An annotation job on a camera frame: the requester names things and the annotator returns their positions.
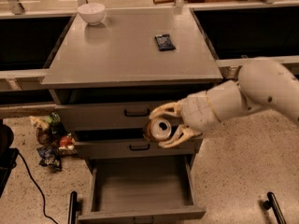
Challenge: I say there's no black cable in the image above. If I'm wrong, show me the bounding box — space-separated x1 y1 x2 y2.
17 152 60 224

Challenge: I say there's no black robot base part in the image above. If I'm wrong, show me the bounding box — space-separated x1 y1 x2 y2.
0 119 19 197

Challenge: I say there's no blue chip bag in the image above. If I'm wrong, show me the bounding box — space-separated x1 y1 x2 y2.
37 147 62 171

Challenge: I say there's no grey top drawer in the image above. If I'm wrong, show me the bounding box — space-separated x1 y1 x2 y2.
56 101 166 131

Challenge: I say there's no grey drawer cabinet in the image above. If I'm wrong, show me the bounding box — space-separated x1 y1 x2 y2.
40 6 224 224

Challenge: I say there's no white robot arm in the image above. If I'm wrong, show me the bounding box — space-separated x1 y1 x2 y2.
147 58 299 148

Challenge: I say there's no pile of snack bags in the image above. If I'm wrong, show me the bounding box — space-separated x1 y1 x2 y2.
29 112 75 150

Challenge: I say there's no black base bar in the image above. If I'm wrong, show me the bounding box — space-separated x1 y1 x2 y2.
263 191 287 224
67 191 78 224

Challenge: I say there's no orange soda can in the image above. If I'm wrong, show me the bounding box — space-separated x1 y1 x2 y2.
143 118 172 142

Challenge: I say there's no black left base bar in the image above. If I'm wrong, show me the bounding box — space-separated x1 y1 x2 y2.
67 191 78 224

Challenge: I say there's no grey drawer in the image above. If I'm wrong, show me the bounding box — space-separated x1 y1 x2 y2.
78 155 206 224
75 138 202 160
56 101 166 131

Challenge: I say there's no grey middle drawer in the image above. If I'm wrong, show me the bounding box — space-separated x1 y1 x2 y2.
75 138 202 160

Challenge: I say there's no grey bottom drawer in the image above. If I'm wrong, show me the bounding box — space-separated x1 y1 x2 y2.
78 155 206 224

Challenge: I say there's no red snack item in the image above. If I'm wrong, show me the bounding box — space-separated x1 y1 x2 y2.
59 136 74 150

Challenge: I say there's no dark blue snack packet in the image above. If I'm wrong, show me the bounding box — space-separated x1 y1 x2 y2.
155 34 176 51

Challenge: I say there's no white bowl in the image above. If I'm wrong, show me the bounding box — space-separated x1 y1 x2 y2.
78 3 106 25

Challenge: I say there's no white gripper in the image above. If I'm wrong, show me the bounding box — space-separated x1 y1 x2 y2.
149 91 220 148

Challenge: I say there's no black right base bar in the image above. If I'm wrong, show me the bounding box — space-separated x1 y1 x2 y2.
263 191 287 224

